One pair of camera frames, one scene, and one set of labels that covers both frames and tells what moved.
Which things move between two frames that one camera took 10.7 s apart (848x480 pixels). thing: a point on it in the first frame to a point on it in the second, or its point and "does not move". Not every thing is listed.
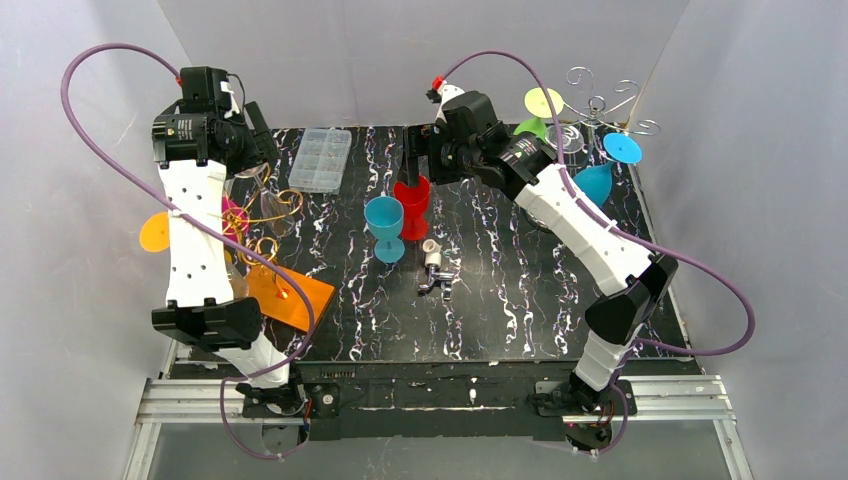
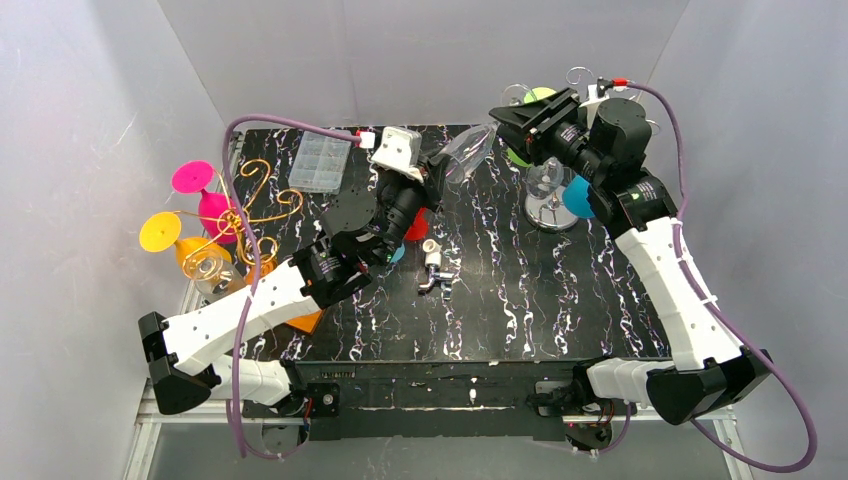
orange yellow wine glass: x=154 y=233 does not move
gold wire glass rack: x=261 y=252 does not move
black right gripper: x=416 y=148 to x=536 y=120
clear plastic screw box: x=320 y=161 does not move
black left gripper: x=258 y=132 to x=423 y=187
